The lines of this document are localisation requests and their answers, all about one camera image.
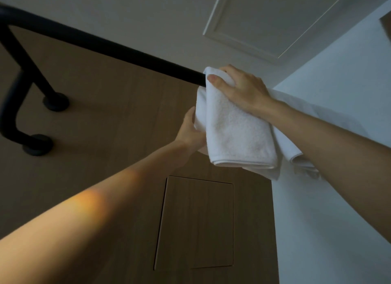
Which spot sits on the person's right hand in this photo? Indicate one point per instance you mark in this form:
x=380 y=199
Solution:
x=250 y=91

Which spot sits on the person's left hand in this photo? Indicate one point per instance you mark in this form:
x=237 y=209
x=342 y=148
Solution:
x=191 y=137

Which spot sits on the black towel rail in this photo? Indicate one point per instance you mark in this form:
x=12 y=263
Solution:
x=91 y=41

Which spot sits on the person's right forearm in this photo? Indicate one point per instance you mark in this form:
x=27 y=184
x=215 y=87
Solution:
x=342 y=158

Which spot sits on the person's left forearm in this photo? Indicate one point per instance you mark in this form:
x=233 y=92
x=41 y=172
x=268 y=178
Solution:
x=91 y=216

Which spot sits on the white ceiling access hatch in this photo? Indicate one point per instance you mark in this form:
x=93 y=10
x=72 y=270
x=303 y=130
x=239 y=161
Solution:
x=275 y=18

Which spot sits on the wooden back panel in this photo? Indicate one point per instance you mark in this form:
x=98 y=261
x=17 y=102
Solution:
x=91 y=110

